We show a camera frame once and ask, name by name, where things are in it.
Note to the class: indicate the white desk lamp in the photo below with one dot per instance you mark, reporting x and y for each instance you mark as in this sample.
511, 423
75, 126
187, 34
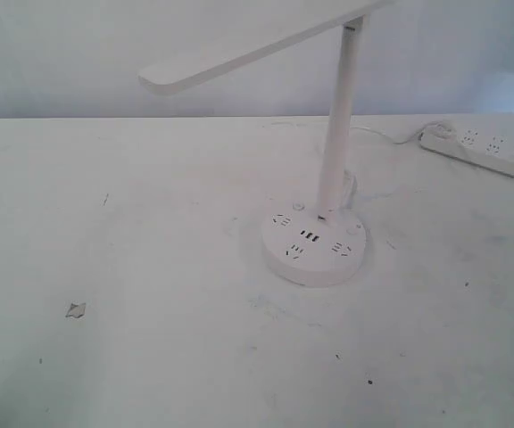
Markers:
315, 246

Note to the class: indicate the white power strip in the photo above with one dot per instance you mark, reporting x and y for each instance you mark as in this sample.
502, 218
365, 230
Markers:
475, 147

